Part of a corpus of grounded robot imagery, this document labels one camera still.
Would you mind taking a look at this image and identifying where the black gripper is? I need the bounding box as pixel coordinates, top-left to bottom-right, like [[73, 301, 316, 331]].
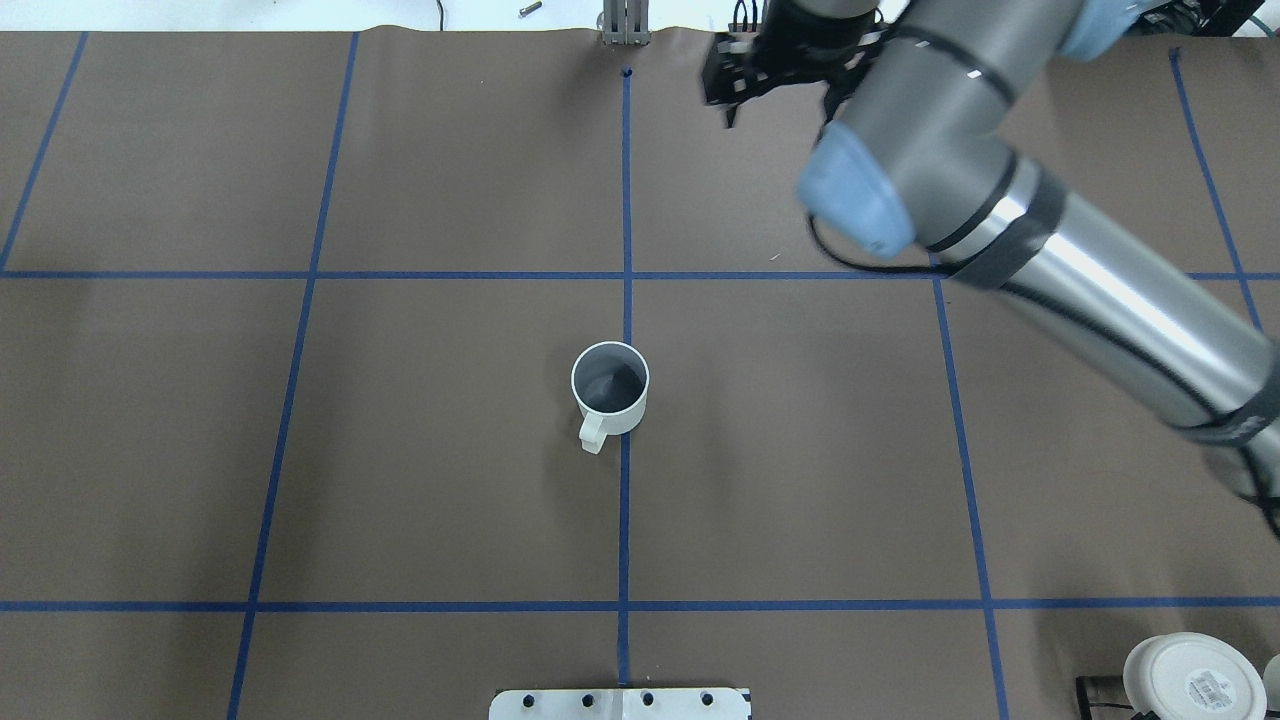
[[700, 32, 836, 128]]

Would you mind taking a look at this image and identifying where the white mug dark inside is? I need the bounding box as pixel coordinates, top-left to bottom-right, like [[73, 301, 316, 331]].
[[570, 341, 652, 454]]

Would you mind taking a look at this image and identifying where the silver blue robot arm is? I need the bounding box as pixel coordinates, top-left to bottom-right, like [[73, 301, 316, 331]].
[[700, 1, 1277, 532]]

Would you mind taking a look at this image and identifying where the brown paper mat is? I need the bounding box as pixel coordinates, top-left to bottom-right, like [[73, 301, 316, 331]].
[[3, 28, 1277, 719]]

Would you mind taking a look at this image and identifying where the white pitcher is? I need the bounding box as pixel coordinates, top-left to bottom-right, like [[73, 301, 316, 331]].
[[1123, 632, 1268, 719]]

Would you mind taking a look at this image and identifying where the aluminium frame post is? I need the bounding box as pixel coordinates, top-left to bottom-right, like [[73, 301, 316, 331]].
[[596, 0, 652, 46]]

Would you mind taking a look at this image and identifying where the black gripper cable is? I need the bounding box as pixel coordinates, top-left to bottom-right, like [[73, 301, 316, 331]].
[[806, 210, 951, 275]]

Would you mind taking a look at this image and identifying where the white pedestal column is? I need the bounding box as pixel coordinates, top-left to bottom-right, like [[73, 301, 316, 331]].
[[488, 687, 754, 719]]

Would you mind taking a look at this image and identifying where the black wire rack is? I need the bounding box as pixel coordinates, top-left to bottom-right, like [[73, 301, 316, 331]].
[[1074, 675, 1158, 720]]

